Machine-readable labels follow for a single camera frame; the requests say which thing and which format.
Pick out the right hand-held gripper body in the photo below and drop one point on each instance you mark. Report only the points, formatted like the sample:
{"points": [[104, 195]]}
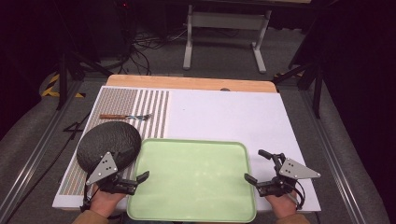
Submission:
{"points": [[295, 170]]}

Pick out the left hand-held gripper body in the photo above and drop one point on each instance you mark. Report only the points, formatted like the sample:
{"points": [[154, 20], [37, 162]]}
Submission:
{"points": [[104, 168]]}

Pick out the person's left hand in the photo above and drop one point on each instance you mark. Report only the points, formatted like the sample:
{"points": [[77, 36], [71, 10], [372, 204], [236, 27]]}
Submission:
{"points": [[104, 202]]}

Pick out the person's right hand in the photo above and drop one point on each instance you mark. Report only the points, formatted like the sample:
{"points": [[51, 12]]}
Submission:
{"points": [[281, 204]]}

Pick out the black textured round plate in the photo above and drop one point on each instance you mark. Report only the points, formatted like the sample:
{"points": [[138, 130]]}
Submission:
{"points": [[109, 140]]}

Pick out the white table board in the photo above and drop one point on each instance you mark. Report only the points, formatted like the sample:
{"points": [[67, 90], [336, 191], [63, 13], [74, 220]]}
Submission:
{"points": [[230, 118]]}

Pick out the light green plastic tray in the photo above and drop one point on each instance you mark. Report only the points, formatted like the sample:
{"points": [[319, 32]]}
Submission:
{"points": [[193, 180]]}

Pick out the black tape floor mark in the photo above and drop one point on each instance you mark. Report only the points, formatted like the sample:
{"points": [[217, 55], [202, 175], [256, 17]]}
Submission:
{"points": [[74, 127]]}

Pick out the striped woven placemat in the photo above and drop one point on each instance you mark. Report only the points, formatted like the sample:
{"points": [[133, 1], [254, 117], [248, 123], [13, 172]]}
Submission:
{"points": [[121, 101]]}

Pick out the black tripod stand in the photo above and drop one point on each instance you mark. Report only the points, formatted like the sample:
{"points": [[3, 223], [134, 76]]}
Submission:
{"points": [[317, 90], [63, 81]]}

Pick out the yellow black hazard tape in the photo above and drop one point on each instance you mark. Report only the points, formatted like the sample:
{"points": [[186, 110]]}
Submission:
{"points": [[53, 85]]}

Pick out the aluminium floor rail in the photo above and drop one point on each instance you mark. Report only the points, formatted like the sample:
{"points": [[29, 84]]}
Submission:
{"points": [[40, 143], [333, 161]]}

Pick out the white metal desk frame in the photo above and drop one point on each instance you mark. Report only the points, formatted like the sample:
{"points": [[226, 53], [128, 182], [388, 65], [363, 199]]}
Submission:
{"points": [[227, 21]]}

